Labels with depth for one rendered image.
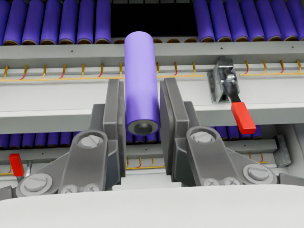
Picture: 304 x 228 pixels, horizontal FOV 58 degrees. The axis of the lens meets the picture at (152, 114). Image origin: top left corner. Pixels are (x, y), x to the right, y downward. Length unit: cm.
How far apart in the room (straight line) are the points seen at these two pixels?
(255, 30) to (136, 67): 23
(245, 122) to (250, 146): 23
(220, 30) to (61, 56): 18
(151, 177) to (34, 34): 27
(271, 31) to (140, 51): 24
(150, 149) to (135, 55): 30
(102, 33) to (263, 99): 20
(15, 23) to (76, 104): 12
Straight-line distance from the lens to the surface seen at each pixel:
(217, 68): 31
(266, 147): 50
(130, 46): 17
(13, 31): 36
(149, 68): 15
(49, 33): 34
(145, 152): 45
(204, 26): 35
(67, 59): 31
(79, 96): 31
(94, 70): 32
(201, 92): 31
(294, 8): 41
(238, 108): 27
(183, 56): 31
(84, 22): 35
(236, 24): 36
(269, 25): 38
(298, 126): 49
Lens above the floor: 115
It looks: 43 degrees down
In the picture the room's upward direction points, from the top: 2 degrees clockwise
